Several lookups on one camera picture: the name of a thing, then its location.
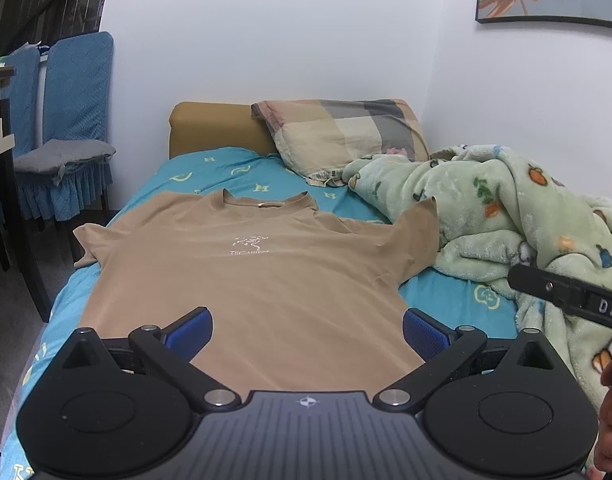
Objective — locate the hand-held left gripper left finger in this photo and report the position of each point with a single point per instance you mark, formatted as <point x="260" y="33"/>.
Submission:
<point x="191" y="332"/>

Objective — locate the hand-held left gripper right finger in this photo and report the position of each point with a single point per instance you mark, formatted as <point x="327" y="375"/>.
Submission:
<point x="424" y="334"/>

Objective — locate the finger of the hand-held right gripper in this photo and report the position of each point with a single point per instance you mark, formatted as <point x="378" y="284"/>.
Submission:
<point x="540" y="284"/>

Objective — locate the tan t-shirt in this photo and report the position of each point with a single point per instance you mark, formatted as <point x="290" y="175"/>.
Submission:
<point x="286" y="285"/>

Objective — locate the person's right hand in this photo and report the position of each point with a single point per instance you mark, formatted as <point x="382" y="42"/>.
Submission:
<point x="610" y="435"/>

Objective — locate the green fleece printed blanket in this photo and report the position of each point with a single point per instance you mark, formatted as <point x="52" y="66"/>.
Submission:
<point x="490" y="230"/>

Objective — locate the bed with blue printed sheet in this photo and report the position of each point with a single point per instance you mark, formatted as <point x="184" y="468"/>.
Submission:
<point x="196" y="175"/>

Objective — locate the tan padded headboard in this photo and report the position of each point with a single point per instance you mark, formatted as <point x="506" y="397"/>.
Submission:
<point x="211" y="127"/>

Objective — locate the dark wooden table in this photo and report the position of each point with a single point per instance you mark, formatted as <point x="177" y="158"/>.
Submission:
<point x="16" y="200"/>

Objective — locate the plaid pillow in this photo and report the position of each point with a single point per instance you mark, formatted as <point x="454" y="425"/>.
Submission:
<point x="331" y="135"/>

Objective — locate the grey seat cushion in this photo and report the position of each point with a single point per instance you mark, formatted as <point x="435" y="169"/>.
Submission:
<point x="61" y="152"/>

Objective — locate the chair with blue quilted cover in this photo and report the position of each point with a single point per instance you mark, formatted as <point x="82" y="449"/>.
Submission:
<point x="78" y="85"/>

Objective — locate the dark window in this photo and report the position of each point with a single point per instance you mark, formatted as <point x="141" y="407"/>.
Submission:
<point x="46" y="0"/>

